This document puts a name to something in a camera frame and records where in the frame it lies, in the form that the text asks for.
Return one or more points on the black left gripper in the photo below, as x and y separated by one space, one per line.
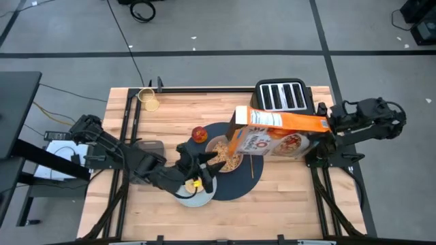
185 163

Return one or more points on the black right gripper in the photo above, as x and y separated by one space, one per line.
337 117

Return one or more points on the pink bowl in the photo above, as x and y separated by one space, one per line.
208 146

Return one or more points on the red apple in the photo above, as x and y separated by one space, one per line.
199 134

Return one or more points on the orange pumpkin cereal box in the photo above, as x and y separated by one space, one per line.
272 136

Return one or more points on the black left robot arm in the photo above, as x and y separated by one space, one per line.
102 143

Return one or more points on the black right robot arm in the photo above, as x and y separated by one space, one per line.
371 115

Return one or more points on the cereal pile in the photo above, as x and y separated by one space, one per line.
225 158

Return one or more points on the round toasted waffle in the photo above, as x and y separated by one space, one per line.
189 186

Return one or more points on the dark round woven placemat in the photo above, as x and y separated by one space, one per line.
238 183

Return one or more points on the pale grey plate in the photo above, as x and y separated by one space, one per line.
194 201

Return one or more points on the gold spoon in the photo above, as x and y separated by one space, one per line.
252 168

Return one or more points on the black four-slot toaster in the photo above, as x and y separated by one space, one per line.
281 95

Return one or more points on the dark grey translucent container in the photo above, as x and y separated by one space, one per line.
150 147

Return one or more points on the black equipment case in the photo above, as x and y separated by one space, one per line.
424 30

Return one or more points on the white paper sheet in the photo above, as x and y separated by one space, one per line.
54 151

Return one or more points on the black power adapter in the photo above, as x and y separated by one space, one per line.
56 136

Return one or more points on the black floor box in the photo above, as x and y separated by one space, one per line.
136 1

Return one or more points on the black side desk top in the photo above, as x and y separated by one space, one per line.
17 109

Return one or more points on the black aluminium table frame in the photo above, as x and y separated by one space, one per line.
190 90

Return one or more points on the black desk stand frame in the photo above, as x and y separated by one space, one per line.
51 160

